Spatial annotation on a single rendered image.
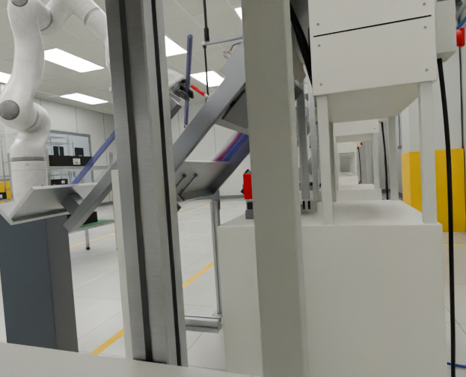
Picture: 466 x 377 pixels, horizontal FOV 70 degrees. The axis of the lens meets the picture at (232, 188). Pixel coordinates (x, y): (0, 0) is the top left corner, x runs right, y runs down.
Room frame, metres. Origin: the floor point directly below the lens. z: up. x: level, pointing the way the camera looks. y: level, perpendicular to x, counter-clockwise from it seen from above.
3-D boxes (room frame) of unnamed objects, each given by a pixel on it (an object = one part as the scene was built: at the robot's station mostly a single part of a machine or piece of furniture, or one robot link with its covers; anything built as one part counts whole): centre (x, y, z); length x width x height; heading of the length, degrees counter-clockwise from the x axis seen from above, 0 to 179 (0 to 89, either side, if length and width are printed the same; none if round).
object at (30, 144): (1.34, 0.79, 1.00); 0.19 x 0.12 x 0.24; 5
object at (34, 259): (1.31, 0.79, 0.35); 0.18 x 0.18 x 0.70; 3
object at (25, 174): (1.31, 0.79, 0.79); 0.19 x 0.19 x 0.18
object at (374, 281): (1.32, -0.35, 0.31); 0.70 x 0.65 x 0.62; 162
